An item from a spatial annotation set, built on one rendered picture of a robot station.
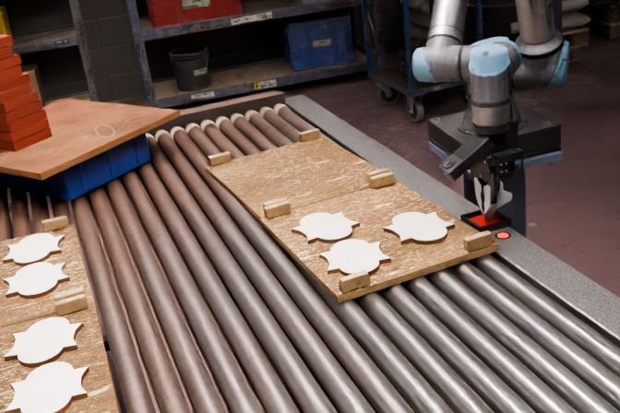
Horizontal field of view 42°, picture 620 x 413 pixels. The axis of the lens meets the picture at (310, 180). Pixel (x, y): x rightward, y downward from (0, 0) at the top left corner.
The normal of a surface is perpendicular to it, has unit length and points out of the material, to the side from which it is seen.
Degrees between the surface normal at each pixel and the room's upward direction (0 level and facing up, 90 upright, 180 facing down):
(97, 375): 0
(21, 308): 0
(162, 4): 90
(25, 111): 90
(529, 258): 0
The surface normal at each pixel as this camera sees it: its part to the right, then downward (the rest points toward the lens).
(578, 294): -0.11, -0.92
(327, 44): 0.19, 0.35
